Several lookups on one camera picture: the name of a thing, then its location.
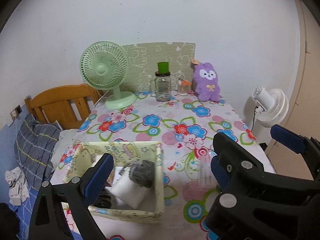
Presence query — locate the green cup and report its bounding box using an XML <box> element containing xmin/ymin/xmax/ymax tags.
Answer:
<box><xmin>157</xmin><ymin>62</ymin><xmax>169</xmax><ymax>74</ymax></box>

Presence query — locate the green patterned cardboard panel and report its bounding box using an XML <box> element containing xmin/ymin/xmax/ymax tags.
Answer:
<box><xmin>121</xmin><ymin>42</ymin><xmax>196</xmax><ymax>94</ymax></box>

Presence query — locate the floral tablecloth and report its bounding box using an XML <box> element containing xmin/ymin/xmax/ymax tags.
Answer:
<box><xmin>51</xmin><ymin>93</ymin><xmax>273</xmax><ymax>239</ymax></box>

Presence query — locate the white standing fan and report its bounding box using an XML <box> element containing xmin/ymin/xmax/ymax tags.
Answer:
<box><xmin>252</xmin><ymin>86</ymin><xmax>289</xmax><ymax>129</ymax></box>

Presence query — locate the cotton swab jar orange lid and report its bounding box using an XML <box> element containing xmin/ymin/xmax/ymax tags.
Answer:
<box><xmin>177</xmin><ymin>79</ymin><xmax>192</xmax><ymax>96</ymax></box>

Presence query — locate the crumpled white cloth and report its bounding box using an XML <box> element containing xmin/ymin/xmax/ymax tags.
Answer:
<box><xmin>5</xmin><ymin>167</ymin><xmax>29</xmax><ymax>206</ymax></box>

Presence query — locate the dark grey knitted sock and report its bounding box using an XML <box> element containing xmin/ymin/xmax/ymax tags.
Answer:
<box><xmin>119</xmin><ymin>160</ymin><xmax>155</xmax><ymax>188</ymax></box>

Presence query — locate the cream fabric storage box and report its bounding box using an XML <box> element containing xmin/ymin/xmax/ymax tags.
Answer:
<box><xmin>63</xmin><ymin>141</ymin><xmax>164</xmax><ymax>223</ymax></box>

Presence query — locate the black soft cloth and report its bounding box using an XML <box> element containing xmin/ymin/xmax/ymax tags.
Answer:
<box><xmin>93</xmin><ymin>189</ymin><xmax>112</xmax><ymax>209</ymax></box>

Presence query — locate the beige door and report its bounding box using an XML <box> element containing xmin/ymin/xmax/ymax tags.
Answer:
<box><xmin>266</xmin><ymin>0</ymin><xmax>320</xmax><ymax>180</ymax></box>

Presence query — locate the green desk fan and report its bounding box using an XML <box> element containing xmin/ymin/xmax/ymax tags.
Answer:
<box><xmin>80</xmin><ymin>41</ymin><xmax>137</xmax><ymax>109</ymax></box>

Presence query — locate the glass jar with black lid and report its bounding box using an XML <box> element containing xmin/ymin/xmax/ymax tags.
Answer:
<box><xmin>150</xmin><ymin>71</ymin><xmax>172</xmax><ymax>102</ymax></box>

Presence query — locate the purple plush toy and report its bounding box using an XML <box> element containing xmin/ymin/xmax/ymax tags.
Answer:
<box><xmin>193</xmin><ymin>62</ymin><xmax>221</xmax><ymax>102</ymax></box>

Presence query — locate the clear plastic tube pack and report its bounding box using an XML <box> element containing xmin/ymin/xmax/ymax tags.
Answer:
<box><xmin>198</xmin><ymin>151</ymin><xmax>217</xmax><ymax>189</ymax></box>

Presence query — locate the wall socket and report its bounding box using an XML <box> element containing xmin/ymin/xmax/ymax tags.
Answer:
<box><xmin>10</xmin><ymin>105</ymin><xmax>22</xmax><ymax>120</ymax></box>

